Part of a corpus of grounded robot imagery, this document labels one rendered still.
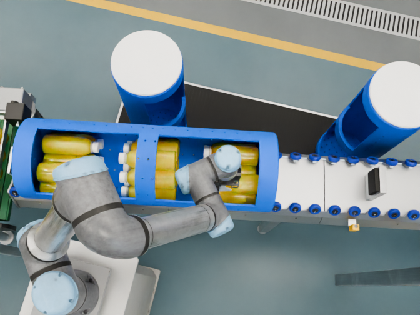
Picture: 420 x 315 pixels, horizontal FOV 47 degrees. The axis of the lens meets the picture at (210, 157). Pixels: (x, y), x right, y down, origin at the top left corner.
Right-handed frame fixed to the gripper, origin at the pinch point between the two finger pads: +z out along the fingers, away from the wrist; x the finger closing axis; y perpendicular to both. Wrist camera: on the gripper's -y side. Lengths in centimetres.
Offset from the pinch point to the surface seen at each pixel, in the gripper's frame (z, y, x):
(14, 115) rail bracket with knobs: 11, -78, 24
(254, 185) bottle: -3.0, 13.1, -0.9
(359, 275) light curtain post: 68, 73, -26
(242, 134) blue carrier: -8.1, 8.0, 15.4
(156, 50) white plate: 8, -25, 53
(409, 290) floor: 110, 114, -31
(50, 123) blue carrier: -8, -57, 15
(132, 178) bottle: -2.5, -28.8, -0.8
